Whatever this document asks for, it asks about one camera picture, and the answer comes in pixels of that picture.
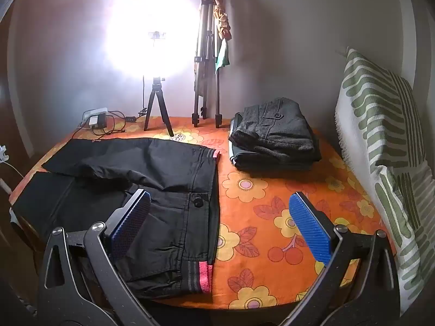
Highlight green white striped pillow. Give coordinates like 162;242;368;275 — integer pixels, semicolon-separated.
335;48;435;316

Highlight folded grey checked pants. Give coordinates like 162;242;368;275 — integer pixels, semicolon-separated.
228;97;322;162

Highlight power strip with cables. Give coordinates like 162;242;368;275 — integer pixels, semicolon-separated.
73;110;147;136

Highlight orange floral tablecloth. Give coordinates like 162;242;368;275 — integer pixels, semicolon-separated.
8;115;396;311

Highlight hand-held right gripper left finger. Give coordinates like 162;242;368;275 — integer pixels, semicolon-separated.
37;188;160;326

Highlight black pants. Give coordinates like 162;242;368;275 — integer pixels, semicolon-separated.
12;138;222;295

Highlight folded dark green pants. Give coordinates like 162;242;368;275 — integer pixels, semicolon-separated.
229;119;322;172

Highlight green cloth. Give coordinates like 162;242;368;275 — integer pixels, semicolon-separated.
215;39;231;74

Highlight orange scrunchie cloth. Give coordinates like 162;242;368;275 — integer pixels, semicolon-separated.
202;0;234;41

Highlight tall folded tripod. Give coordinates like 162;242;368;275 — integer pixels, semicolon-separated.
192;0;223;128

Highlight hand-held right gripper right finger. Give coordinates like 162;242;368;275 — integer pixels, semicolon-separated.
268;192;400;326

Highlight white power strip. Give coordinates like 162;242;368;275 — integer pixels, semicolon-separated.
82;108;108;123

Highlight small black tripod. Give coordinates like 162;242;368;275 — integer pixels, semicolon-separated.
143;76;175;137

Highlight bright ring light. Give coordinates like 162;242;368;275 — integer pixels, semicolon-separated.
105;0;201;76

